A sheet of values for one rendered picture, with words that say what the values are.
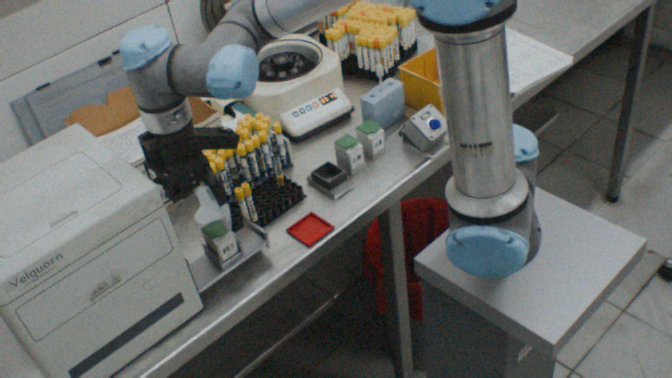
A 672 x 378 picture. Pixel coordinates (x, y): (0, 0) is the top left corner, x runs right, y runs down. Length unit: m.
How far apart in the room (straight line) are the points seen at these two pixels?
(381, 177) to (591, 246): 0.46
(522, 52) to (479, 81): 1.00
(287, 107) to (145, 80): 0.63
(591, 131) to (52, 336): 2.45
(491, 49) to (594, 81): 2.61
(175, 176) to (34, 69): 0.63
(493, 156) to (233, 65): 0.36
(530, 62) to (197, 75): 1.02
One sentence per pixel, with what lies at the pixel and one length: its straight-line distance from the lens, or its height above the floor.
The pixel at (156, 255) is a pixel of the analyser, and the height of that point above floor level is 1.05.
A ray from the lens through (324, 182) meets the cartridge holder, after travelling 1.41.
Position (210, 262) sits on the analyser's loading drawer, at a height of 0.92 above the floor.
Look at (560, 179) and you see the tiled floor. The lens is 2.82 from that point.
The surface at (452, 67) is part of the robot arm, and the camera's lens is 0.83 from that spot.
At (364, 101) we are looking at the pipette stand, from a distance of 1.51.
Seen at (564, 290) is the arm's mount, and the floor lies 0.92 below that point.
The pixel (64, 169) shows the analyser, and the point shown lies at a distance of 1.17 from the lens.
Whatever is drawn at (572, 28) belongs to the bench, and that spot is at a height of 0.88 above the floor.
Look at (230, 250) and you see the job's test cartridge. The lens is 1.26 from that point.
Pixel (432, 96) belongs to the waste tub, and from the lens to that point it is 1.57.
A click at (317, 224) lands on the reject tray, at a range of 1.36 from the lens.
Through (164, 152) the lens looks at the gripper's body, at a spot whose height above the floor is 1.20.
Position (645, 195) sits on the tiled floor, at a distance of 2.81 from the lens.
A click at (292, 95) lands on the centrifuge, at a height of 0.97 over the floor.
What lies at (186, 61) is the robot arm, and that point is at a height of 1.35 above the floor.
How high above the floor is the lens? 1.80
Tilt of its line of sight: 40 degrees down
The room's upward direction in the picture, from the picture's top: 9 degrees counter-clockwise
